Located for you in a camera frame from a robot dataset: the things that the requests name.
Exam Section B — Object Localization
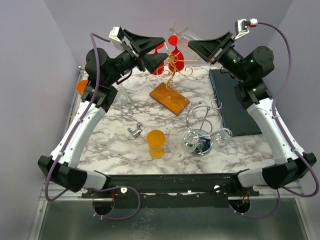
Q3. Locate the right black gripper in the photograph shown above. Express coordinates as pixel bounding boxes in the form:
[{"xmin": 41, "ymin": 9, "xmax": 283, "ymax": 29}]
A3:
[{"xmin": 189, "ymin": 31, "xmax": 250, "ymax": 83}]

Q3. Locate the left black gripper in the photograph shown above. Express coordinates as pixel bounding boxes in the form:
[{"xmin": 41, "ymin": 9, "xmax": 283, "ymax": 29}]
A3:
[{"xmin": 106, "ymin": 29, "xmax": 167, "ymax": 85}]

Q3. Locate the clear wine glass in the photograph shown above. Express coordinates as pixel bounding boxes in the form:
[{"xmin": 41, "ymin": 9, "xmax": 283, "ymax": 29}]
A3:
[
  {"xmin": 117, "ymin": 88, "xmax": 129, "ymax": 105},
  {"xmin": 167, "ymin": 22, "xmax": 204, "ymax": 58}
]

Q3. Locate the orange wine glass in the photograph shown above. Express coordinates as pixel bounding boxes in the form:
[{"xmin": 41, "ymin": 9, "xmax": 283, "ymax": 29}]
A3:
[{"xmin": 76, "ymin": 79, "xmax": 88, "ymax": 96}]

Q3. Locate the yellow wine glass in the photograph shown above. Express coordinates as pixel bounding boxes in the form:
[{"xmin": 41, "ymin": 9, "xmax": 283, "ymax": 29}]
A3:
[{"xmin": 146, "ymin": 129, "xmax": 166, "ymax": 159}]

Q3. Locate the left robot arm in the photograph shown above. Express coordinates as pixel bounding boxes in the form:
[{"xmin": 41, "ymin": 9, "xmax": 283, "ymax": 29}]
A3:
[{"xmin": 37, "ymin": 26, "xmax": 168, "ymax": 198}]

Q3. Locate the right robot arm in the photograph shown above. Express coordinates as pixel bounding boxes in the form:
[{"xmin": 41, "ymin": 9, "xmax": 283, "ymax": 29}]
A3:
[{"xmin": 187, "ymin": 32, "xmax": 317, "ymax": 196}]

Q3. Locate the left red wine glass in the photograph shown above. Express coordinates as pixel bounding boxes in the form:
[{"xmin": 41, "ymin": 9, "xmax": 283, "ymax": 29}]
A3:
[{"xmin": 151, "ymin": 43, "xmax": 165, "ymax": 76}]

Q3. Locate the red wine glass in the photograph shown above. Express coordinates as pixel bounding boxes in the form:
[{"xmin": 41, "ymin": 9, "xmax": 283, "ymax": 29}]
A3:
[
  {"xmin": 151, "ymin": 43, "xmax": 165, "ymax": 76},
  {"xmin": 168, "ymin": 35, "xmax": 185, "ymax": 72}
]

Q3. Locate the right red wine glass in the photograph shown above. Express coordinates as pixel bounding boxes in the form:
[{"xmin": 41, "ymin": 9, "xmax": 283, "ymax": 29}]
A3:
[{"xmin": 168, "ymin": 35, "xmax": 185, "ymax": 72}]

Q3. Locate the white cylinder fitting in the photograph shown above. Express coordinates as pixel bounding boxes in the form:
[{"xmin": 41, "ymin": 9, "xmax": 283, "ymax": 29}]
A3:
[{"xmin": 139, "ymin": 131, "xmax": 149, "ymax": 140}]

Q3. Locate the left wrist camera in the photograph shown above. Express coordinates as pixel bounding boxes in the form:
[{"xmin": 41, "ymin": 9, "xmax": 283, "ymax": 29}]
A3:
[{"xmin": 108, "ymin": 26, "xmax": 125, "ymax": 51}]

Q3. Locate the gold wire wine glass rack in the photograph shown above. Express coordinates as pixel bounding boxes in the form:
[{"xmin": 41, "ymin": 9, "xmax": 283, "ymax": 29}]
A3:
[{"xmin": 149, "ymin": 52, "xmax": 194, "ymax": 116}]

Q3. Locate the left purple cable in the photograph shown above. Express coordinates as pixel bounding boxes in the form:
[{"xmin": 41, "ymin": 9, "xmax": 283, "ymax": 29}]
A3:
[{"xmin": 44, "ymin": 32, "xmax": 142, "ymax": 221}]

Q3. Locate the purple cable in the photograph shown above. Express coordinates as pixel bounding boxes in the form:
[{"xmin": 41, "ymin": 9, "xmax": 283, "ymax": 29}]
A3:
[
  {"xmin": 44, "ymin": 32, "xmax": 142, "ymax": 221},
  {"xmin": 234, "ymin": 21, "xmax": 320, "ymax": 220}
]

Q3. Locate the chrome wire glass rack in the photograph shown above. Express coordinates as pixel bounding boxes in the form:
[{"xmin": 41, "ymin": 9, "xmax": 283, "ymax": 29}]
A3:
[{"xmin": 183, "ymin": 101, "xmax": 223, "ymax": 157}]

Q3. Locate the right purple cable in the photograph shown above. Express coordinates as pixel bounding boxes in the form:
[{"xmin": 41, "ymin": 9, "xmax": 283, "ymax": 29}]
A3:
[{"xmin": 234, "ymin": 21, "xmax": 320, "ymax": 220}]

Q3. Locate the aluminium rail frame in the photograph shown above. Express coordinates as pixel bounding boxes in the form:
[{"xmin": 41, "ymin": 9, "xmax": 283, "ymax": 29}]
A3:
[{"xmin": 27, "ymin": 65, "xmax": 86, "ymax": 240}]

